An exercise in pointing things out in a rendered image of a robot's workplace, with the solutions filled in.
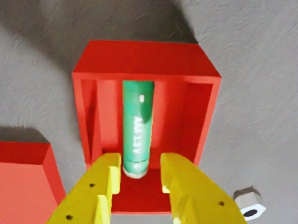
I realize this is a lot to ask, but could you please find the red open box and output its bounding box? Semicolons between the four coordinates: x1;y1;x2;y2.
73;40;222;215

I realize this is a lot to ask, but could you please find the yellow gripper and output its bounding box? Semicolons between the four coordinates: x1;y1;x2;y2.
45;153;248;224

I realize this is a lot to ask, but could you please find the green battery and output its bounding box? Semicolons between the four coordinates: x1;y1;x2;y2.
122;80;155;178

